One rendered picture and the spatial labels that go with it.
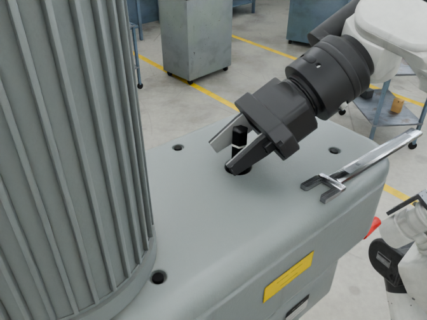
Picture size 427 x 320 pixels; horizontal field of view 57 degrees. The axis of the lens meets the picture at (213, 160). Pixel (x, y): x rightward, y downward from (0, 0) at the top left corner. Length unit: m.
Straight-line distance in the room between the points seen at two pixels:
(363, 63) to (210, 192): 0.24
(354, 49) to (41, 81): 0.38
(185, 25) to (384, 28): 4.59
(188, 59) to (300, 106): 4.70
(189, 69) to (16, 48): 4.99
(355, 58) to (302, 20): 6.27
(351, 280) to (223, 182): 2.48
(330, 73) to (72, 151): 0.33
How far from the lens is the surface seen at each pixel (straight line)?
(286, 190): 0.50
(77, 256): 0.32
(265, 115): 0.49
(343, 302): 2.81
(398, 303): 1.15
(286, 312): 0.62
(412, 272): 0.99
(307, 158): 0.57
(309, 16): 6.73
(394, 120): 4.24
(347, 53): 0.51
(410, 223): 0.90
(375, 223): 0.77
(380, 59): 0.54
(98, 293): 0.36
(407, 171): 4.11
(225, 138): 0.53
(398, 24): 0.52
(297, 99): 0.49
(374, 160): 0.58
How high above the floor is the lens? 2.21
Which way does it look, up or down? 35 degrees down
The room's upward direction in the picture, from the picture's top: straight up
